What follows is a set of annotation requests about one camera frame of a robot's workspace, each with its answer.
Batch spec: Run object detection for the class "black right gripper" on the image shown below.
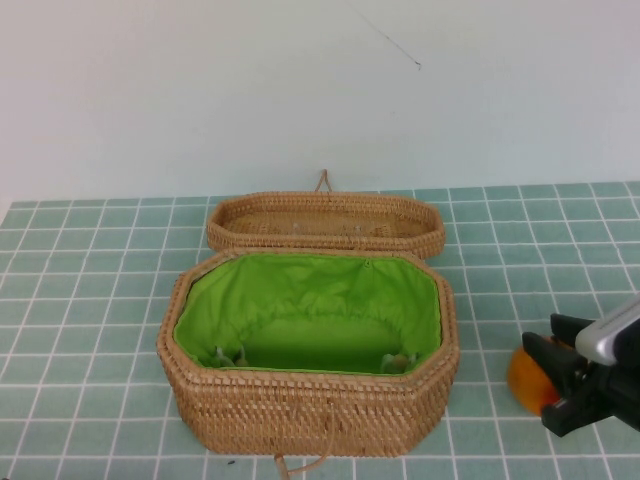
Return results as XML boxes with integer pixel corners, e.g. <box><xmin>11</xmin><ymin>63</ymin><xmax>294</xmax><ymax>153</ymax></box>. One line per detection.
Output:
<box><xmin>521</xmin><ymin>313</ymin><xmax>640</xmax><ymax>434</ymax></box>

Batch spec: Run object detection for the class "orange yellow plastic pear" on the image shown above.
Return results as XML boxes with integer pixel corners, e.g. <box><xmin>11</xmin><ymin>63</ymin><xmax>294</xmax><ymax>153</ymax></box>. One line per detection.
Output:
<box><xmin>506</xmin><ymin>335</ymin><xmax>576</xmax><ymax>417</ymax></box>

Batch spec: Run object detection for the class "woven rattan basket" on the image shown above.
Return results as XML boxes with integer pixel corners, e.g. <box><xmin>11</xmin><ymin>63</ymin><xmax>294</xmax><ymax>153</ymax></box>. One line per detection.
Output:
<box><xmin>155</xmin><ymin>247</ymin><xmax>461</xmax><ymax>480</ymax></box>

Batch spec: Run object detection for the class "green fabric basket lining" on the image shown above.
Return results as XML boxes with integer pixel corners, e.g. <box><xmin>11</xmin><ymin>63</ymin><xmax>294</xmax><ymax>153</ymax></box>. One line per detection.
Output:
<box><xmin>173</xmin><ymin>253</ymin><xmax>442</xmax><ymax>375</ymax></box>

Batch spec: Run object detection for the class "woven rattan basket lid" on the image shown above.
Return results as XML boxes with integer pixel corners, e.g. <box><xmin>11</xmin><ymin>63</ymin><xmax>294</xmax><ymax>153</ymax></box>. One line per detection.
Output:
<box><xmin>206</xmin><ymin>168</ymin><xmax>446</xmax><ymax>261</ymax></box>

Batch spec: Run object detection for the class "green tile-pattern tablecloth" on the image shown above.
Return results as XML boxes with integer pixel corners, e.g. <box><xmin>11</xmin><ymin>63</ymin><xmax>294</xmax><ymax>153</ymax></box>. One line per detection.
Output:
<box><xmin>0</xmin><ymin>180</ymin><xmax>640</xmax><ymax>480</ymax></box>

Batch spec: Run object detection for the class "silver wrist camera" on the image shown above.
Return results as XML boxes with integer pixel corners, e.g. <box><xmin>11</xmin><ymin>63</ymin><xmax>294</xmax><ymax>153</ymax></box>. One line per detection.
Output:
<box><xmin>574</xmin><ymin>292</ymin><xmax>640</xmax><ymax>370</ymax></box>

